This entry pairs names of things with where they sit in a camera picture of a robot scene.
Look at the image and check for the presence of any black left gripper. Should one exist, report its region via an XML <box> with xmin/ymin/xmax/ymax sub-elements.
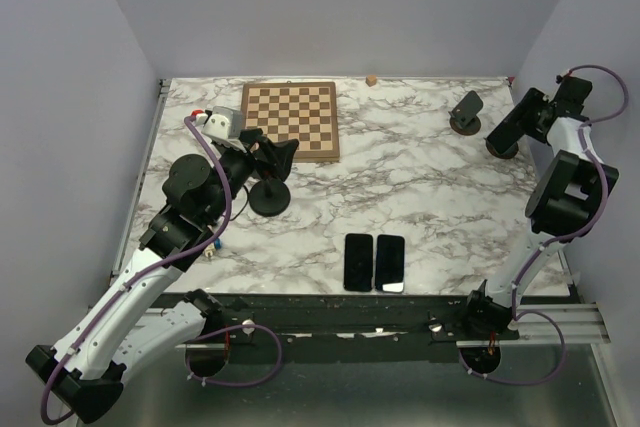
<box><xmin>205</xmin><ymin>129</ymin><xmax>300</xmax><ymax>224</ymax></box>

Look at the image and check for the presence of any black round-base phone stand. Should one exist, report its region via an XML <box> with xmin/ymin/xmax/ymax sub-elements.
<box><xmin>249</xmin><ymin>178</ymin><xmax>291</xmax><ymax>217</ymax></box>

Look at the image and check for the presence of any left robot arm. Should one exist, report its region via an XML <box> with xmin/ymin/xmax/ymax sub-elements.
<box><xmin>26</xmin><ymin>129</ymin><xmax>299</xmax><ymax>426</ymax></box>

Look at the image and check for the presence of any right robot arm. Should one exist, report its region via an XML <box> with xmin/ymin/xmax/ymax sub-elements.
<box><xmin>459</xmin><ymin>74</ymin><xmax>619</xmax><ymax>339</ymax></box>

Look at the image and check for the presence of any round wooden stand right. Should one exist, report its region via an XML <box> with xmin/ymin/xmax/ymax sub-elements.
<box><xmin>485</xmin><ymin>140</ymin><xmax>519</xmax><ymax>160</ymax></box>

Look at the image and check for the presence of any wooden chessboard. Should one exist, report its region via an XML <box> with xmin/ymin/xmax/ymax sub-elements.
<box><xmin>241</xmin><ymin>81</ymin><xmax>340</xmax><ymax>163</ymax></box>

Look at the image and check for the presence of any beige blue toy block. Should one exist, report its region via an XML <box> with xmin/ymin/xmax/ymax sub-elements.
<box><xmin>202</xmin><ymin>239</ymin><xmax>221</xmax><ymax>260</ymax></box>

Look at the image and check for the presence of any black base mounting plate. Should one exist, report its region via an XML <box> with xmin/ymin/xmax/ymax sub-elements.
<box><xmin>153</xmin><ymin>289</ymin><xmax>524</xmax><ymax>364</ymax></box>

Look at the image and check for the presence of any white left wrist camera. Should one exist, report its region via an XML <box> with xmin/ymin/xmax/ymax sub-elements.
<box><xmin>191</xmin><ymin>106</ymin><xmax>245</xmax><ymax>151</ymax></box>

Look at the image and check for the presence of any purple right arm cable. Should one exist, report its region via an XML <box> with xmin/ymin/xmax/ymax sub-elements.
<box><xmin>457</xmin><ymin>64</ymin><xmax>630</xmax><ymax>387</ymax></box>

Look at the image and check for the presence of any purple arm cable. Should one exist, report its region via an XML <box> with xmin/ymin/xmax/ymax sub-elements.
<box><xmin>457</xmin><ymin>64</ymin><xmax>630</xmax><ymax>387</ymax></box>
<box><xmin>39</xmin><ymin>109</ymin><xmax>284</xmax><ymax>423</ymax></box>

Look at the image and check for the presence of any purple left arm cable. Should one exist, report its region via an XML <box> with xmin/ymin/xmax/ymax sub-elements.
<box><xmin>39</xmin><ymin>109</ymin><xmax>284</xmax><ymax>423</ymax></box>

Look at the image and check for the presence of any aluminium rail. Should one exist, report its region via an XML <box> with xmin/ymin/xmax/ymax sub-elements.
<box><xmin>116</xmin><ymin>302</ymin><xmax>610</xmax><ymax>353</ymax></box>

